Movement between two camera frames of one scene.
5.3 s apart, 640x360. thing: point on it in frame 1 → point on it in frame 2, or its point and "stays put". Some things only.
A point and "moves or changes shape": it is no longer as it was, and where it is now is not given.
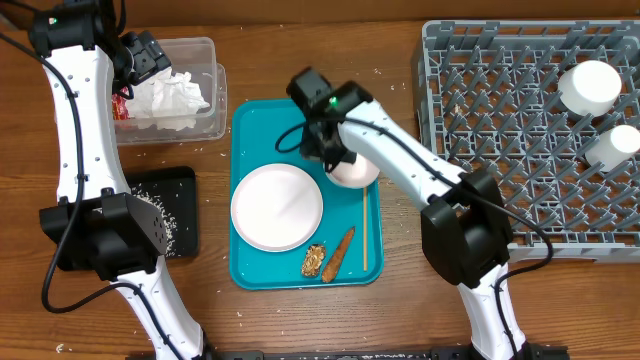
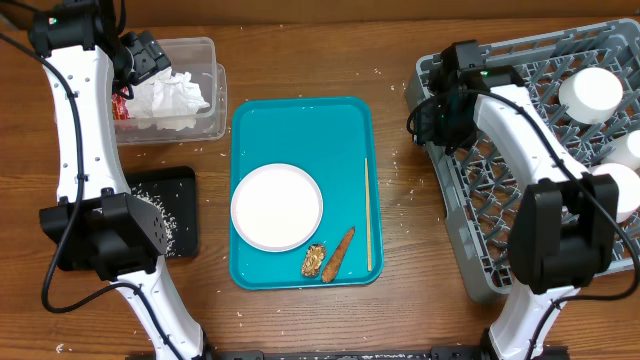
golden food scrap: (315, 255) stays put
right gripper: (311, 150) → (425, 127)
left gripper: (149, 57) stays put
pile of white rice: (169, 220) stays put
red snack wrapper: (120, 111) stays put
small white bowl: (358, 174) → (628, 186)
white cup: (614, 147) moves or changes shape
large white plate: (276, 208) stays put
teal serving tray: (270, 131) stays put
